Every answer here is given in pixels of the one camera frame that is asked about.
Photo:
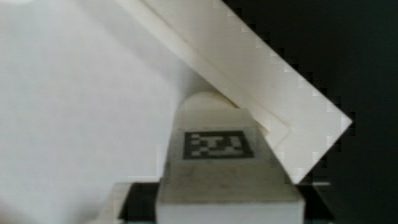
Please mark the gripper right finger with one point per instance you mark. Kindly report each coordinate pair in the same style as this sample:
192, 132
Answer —
316, 213

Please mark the white leg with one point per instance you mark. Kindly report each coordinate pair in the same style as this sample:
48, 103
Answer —
224, 186

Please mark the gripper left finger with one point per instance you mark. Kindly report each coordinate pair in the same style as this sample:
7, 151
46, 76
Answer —
108, 216

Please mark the white square table top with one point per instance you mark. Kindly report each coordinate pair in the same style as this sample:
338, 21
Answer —
105, 60

